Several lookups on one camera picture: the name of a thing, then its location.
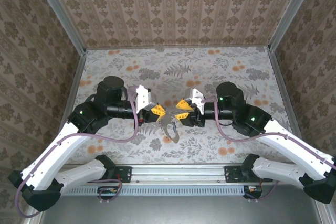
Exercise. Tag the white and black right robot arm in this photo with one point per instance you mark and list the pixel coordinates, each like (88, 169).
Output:
(288, 145)

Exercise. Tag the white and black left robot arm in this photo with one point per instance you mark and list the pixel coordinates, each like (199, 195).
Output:
(52, 153)

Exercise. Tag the floral printed tablecloth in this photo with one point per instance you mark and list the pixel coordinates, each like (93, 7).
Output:
(157, 58)

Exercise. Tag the black controller board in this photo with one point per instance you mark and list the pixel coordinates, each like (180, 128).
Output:
(107, 192)
(252, 191)

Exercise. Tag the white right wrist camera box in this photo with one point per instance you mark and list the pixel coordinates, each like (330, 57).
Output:
(195, 98)

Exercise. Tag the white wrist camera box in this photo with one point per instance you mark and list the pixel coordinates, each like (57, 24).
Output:
(143, 98)
(195, 98)

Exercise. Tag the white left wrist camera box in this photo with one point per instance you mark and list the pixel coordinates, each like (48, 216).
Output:
(143, 98)

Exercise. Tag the aluminium side rail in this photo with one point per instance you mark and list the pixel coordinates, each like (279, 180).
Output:
(74, 82)
(282, 87)

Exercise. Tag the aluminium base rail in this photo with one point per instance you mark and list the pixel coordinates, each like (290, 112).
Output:
(178, 174)

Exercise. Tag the aluminium frame post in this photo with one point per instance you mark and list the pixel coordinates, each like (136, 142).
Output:
(291, 11)
(67, 22)

